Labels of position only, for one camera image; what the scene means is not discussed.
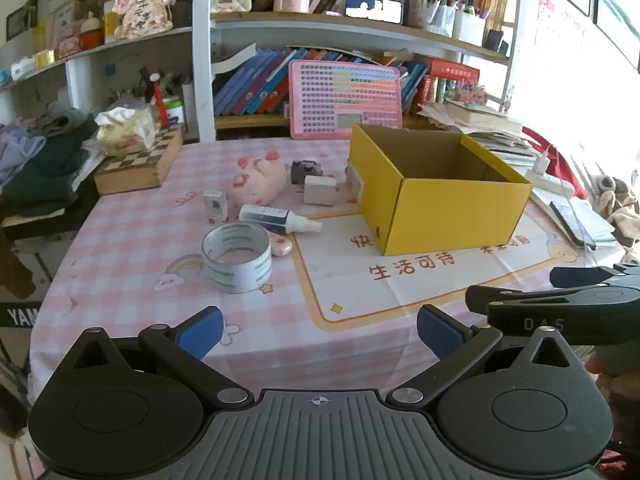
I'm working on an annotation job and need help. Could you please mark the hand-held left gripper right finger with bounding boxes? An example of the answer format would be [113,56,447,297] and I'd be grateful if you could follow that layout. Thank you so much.
[386,304,586,407]

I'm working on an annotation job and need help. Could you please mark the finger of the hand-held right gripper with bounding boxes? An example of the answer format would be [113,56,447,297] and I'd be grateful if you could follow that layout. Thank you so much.
[550,262,640,289]
[465,284,597,318]

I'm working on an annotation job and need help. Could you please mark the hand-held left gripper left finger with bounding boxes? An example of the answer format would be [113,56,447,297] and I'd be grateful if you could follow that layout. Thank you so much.
[65,306,255,408]

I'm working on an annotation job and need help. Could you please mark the yellow cardboard box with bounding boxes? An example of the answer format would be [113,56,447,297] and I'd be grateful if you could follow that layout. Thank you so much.
[346,123,533,257]

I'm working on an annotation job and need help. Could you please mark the clear tape roll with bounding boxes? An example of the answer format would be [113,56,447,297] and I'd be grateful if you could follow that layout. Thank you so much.
[201,222,273,294]

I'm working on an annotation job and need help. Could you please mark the small pink case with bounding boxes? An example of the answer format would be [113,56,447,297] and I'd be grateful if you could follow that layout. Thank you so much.
[268,232,294,257]

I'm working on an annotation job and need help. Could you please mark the small white red-labelled box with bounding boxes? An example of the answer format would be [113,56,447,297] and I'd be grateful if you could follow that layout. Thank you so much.
[203,190,228,226]

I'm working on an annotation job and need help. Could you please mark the white spray bottle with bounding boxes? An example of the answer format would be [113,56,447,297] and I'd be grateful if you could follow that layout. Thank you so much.
[238,204,323,236]

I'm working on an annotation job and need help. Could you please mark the pink pig plush toy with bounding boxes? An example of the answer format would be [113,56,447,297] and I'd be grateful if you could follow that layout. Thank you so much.
[229,150,288,207]

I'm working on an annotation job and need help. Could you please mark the white charger plug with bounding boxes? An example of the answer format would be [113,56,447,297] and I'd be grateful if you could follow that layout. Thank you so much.
[303,175,337,207]

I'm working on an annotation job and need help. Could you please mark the small grey toy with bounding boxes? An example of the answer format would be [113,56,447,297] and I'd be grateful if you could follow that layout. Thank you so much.
[290,160,323,187]

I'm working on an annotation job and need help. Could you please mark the dark flat device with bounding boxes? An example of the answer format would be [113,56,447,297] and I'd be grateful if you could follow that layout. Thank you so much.
[550,201,598,251]

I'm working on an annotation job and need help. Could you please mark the white notebook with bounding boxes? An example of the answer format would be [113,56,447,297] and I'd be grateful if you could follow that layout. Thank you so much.
[530,187,617,248]

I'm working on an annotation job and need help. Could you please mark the beige plush cloth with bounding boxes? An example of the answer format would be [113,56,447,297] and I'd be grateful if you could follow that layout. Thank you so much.
[590,172,640,247]

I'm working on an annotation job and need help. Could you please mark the white power strip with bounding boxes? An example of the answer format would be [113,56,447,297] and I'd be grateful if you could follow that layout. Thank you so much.
[520,155,576,193]

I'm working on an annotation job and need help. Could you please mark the person's fuzzy clothing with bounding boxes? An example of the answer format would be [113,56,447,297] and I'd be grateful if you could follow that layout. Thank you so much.
[595,375,640,476]

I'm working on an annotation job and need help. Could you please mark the red chair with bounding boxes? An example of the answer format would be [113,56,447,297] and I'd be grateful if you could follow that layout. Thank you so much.
[520,127,587,197]

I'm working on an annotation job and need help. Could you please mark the wooden chess box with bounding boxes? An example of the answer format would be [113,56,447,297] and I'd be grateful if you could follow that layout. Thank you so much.
[93,126,184,196]

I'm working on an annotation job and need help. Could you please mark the stack of papers and books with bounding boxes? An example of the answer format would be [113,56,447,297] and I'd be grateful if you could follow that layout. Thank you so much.
[417,97,541,166]

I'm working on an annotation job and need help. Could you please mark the colourful paper ornament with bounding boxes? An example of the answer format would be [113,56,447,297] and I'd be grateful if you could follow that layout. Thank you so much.
[447,82,488,107]

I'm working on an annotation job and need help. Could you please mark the red boxed books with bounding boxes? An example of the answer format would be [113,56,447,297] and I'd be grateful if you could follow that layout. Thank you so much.
[417,75,451,111]

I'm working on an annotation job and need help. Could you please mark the tissue pack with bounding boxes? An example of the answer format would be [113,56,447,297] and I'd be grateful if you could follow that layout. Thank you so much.
[94,107,158,157]

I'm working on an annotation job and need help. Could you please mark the thick red dictionary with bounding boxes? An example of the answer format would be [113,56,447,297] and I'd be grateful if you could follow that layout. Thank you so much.
[430,58,481,83]

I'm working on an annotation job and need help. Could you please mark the pile of clothes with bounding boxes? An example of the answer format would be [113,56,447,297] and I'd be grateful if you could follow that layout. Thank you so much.
[0,102,101,206]

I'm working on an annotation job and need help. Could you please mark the cup of pens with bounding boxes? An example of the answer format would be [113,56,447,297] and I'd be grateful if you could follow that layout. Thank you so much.
[112,67,186,128]

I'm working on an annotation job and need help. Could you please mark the pink learning tablet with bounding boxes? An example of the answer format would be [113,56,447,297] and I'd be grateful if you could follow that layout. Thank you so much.
[288,60,403,140]

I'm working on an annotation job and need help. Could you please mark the small black box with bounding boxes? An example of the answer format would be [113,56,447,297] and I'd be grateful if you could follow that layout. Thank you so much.
[485,30,511,58]

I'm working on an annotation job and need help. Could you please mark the white bookshelf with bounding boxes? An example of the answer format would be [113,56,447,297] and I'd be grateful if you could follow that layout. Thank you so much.
[0,0,521,143]

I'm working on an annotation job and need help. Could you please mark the row of leaning blue books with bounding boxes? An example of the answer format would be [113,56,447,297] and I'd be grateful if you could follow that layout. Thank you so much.
[212,47,431,116]

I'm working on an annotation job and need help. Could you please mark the clear pen holder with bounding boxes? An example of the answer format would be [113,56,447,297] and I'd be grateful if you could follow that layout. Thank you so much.
[410,0,456,36]

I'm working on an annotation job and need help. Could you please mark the row of small boxes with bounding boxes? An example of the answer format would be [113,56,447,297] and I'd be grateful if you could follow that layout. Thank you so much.
[0,47,68,83]

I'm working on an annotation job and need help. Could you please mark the red jar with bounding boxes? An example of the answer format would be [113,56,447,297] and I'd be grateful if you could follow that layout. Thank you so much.
[77,12,106,51]

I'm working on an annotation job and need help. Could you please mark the cow plush doll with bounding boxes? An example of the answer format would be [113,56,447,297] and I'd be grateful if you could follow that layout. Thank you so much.
[114,0,176,41]

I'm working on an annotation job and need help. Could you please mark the pink wall poster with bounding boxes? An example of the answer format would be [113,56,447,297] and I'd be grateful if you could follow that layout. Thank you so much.
[532,0,586,61]

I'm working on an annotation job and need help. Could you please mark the black picture frame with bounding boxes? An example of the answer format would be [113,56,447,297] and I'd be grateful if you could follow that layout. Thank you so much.
[5,7,38,41]

